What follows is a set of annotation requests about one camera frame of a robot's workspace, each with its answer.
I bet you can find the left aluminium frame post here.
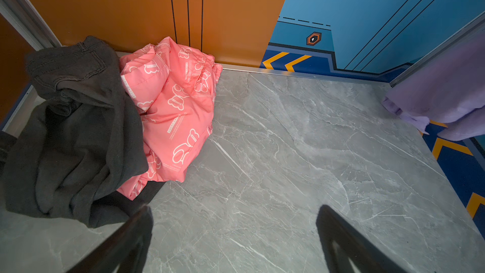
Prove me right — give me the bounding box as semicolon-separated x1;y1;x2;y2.
1;0;63;51

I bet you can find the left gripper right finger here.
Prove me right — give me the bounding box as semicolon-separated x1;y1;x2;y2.
316;205;405;272

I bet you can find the dark grey cloth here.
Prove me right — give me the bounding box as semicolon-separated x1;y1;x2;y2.
1;36;162;228

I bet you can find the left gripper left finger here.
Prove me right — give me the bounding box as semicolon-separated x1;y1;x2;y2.
69;206;154;272

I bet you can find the aluminium frame post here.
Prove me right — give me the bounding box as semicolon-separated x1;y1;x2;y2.
390;12;484;87
1;0;63;51

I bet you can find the purple cloth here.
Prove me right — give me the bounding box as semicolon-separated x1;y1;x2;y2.
381;32;484;141

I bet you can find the pink patterned cloth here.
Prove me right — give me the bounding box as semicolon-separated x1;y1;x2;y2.
118;37;222;200

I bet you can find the right aluminium frame post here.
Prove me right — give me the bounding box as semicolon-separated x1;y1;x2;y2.
390;12;484;87

